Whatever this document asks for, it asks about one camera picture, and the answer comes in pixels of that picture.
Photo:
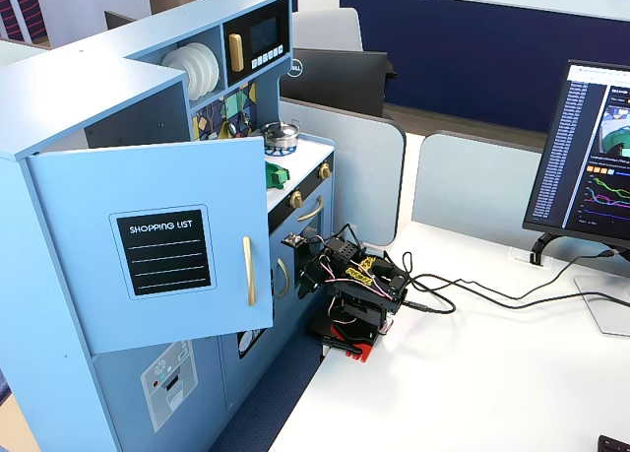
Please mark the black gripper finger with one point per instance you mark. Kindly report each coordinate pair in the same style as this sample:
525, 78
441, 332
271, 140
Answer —
307, 279
327, 274

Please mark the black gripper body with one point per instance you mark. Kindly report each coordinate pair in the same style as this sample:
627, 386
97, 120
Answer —
306, 274

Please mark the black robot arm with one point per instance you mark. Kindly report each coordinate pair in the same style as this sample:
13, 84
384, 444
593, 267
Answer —
369, 294

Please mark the green recipient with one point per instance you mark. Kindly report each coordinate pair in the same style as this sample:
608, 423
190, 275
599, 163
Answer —
276, 175

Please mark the gold stove knob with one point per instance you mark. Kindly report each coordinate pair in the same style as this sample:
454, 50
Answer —
296, 199
324, 171

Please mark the red table clamp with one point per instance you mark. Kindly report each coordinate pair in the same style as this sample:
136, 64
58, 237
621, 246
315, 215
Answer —
352, 346

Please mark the grey desk divider panel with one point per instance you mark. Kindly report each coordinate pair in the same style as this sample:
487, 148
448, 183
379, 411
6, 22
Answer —
364, 176
472, 181

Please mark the blue stove burner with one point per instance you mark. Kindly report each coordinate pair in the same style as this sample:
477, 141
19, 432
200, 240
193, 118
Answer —
280, 151

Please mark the steel toy pot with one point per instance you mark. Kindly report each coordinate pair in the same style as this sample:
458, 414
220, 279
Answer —
280, 134

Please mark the black Dell monitor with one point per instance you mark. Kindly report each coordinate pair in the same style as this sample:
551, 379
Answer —
339, 80

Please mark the blue shopping list cabinet door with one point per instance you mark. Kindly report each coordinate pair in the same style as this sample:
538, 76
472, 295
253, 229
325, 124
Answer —
162, 176

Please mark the grey office chair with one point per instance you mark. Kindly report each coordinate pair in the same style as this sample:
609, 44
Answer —
327, 28

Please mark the white plate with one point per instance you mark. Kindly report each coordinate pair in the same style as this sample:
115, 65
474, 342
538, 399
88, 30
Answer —
207, 70
179, 57
167, 61

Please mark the black toy microwave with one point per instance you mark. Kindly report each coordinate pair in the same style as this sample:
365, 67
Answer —
263, 33

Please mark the blue toy kitchen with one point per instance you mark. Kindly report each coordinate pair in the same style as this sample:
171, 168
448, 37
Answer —
74, 383

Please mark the computer monitor with graphs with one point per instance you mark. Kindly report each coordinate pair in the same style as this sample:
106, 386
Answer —
581, 151

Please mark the silver monitor stand base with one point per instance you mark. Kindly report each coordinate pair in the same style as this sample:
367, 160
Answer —
608, 309

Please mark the black keyboard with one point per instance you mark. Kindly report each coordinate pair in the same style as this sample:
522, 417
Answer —
615, 444

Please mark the red striped dark panel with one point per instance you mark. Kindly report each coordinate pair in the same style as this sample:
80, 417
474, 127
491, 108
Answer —
22, 9

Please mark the small wrist camera board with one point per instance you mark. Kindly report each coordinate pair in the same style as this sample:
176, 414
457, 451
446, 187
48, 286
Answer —
294, 239

